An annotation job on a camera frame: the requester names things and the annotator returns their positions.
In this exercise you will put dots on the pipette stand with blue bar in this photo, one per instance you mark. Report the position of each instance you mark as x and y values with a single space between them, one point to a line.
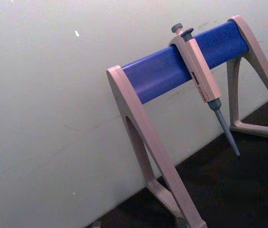
157 76

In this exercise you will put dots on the beige pipette with grey tip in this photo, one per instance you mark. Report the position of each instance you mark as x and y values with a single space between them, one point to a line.
201 71

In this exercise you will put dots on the black table cloth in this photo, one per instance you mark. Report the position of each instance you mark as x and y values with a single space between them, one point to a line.
231 185

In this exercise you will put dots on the plain pale wall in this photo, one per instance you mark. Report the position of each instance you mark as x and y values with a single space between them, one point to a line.
53 107

